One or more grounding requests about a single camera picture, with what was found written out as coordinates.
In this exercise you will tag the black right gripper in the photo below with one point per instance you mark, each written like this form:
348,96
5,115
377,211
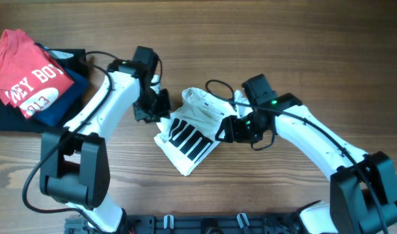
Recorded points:
232,131

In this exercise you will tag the black folded t-shirt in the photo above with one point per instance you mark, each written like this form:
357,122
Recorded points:
64,109

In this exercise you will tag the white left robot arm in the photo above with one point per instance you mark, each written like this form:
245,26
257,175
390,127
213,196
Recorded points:
74,167

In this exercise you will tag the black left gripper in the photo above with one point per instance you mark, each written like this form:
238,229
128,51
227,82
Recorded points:
161,110

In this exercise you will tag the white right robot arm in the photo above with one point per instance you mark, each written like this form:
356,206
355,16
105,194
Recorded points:
363,186

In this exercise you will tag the red printed t-shirt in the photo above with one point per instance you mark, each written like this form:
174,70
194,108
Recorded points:
30,79

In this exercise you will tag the blue folded t-shirt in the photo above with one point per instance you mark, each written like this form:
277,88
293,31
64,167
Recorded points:
40,88

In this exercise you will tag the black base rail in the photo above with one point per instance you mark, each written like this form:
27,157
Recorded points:
270,223

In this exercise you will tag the white t-shirt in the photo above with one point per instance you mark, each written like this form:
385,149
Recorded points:
188,135

